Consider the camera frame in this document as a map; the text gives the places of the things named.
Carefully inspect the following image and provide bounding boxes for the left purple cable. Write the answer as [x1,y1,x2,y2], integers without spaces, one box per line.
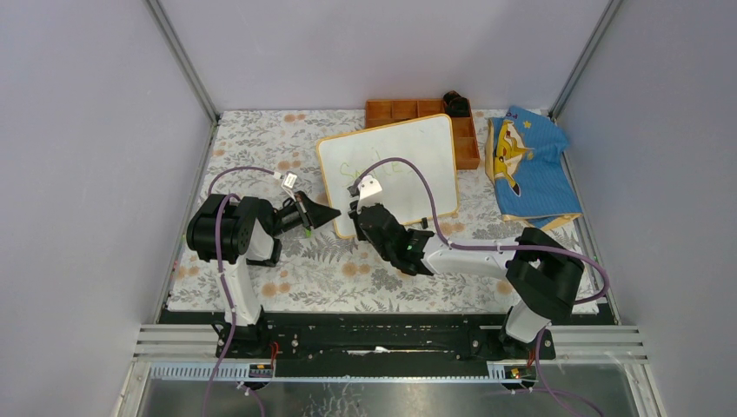
[198,167,283,417]

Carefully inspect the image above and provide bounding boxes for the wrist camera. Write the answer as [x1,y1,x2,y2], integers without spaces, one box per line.
[281,171,298,195]
[348,175,383,211]

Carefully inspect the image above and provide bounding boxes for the blue yellow cartoon bag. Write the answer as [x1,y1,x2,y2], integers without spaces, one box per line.
[485,106,582,230]

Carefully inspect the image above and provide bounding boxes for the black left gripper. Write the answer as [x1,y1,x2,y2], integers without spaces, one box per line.
[269,189,339,237]

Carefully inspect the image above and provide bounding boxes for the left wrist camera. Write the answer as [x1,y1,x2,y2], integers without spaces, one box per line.
[281,171,298,195]

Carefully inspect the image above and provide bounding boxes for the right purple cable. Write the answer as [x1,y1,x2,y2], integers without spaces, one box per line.
[354,156,610,417]

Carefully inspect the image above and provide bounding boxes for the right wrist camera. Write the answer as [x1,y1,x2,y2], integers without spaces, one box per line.
[348,175,383,211]

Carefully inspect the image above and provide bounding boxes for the yellow framed whiteboard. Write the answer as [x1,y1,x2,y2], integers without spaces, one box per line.
[316,115,459,239]

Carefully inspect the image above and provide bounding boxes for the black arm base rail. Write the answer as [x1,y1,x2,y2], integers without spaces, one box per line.
[159,312,556,377]

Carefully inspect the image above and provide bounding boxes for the orange wooden compartment tray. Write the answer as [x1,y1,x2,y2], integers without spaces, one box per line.
[364,98,481,170]

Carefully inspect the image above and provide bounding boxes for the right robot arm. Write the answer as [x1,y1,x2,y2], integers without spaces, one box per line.
[349,203,584,358]

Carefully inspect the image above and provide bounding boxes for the purple cable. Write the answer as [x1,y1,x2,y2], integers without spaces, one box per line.
[198,167,283,417]
[354,156,610,417]

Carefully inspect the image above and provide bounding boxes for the black object in tray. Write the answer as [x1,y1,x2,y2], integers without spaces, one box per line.
[442,90,471,117]

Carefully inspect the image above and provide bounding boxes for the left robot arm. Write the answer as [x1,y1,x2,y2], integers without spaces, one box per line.
[185,191,341,357]

